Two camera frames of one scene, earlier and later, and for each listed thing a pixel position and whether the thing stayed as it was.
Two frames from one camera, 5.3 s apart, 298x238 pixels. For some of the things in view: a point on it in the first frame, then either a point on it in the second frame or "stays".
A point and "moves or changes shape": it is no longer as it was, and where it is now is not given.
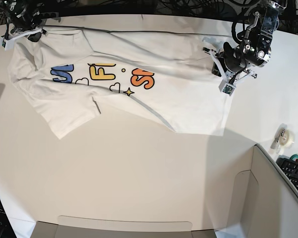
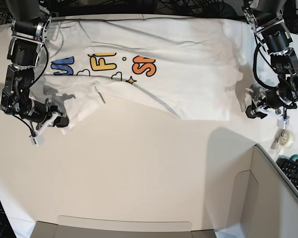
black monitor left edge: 0,226 stays
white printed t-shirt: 71,75 moves or changes shape
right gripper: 231,68 -> 268,101
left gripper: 24,25 -> 43,114
